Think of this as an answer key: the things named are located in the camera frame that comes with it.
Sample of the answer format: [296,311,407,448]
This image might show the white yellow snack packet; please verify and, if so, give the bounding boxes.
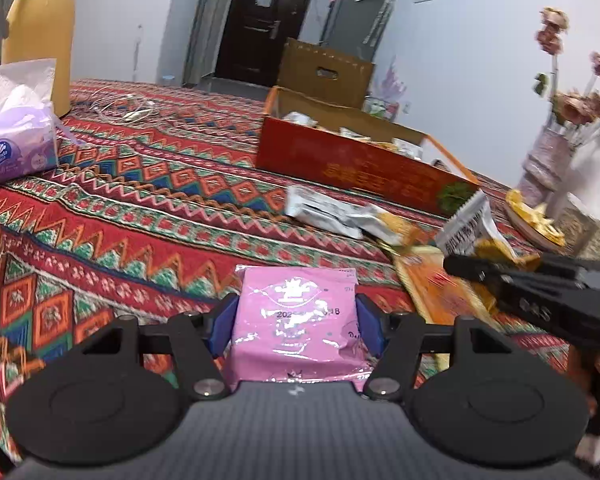
[350,205,423,247]

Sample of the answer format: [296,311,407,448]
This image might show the orange long snack packet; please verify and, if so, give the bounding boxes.
[394,246,498,333]

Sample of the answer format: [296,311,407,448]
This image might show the brown cardboard box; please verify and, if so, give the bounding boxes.
[277,37,376,111]

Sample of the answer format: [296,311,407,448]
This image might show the purple wall decoration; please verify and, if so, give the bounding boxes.
[375,57,408,121]

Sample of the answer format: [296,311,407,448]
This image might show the dark door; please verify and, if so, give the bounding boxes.
[215,0,318,88]

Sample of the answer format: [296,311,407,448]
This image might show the large pink snack packet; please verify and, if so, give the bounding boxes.
[224,266,373,393]

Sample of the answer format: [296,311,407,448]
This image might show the pile of snack packets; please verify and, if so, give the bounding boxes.
[280,110,431,162]

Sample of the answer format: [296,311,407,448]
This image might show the white silver snack packet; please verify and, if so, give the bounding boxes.
[285,185,363,239]

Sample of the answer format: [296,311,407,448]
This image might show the plate of yellow chips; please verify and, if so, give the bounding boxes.
[505,189,567,252]

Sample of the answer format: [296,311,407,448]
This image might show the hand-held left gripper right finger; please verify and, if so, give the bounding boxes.
[355,292,511,402]

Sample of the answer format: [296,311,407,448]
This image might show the purple tissue pack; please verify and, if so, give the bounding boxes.
[0,59,61,183]

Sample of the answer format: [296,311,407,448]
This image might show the white crinkled snack packet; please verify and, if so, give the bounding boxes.
[437,191,520,262]

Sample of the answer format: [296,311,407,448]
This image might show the hanging umbrella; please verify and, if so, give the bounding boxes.
[365,0,396,46]

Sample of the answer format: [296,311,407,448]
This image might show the white speckled container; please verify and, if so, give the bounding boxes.
[550,127,600,261]

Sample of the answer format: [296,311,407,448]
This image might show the patterned red tablecloth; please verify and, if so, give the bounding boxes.
[0,79,600,480]

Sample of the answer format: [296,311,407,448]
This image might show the dried pink flowers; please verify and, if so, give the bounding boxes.
[532,7,600,136]

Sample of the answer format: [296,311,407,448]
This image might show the grey refrigerator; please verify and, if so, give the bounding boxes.
[320,0,396,63]

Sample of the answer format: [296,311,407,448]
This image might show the yellow thermos jug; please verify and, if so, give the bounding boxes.
[0,0,73,117]

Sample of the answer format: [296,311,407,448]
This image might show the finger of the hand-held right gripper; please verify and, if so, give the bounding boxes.
[442,254,505,288]

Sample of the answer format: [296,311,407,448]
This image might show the silver pink vase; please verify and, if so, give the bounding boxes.
[520,125,573,206]

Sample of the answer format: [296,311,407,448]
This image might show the white cable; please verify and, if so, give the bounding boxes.
[87,92,161,123]

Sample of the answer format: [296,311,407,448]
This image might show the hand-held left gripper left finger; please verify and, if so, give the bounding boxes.
[82,292,240,402]

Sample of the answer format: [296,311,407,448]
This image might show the red cardboard box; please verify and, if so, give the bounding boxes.
[255,86,481,218]

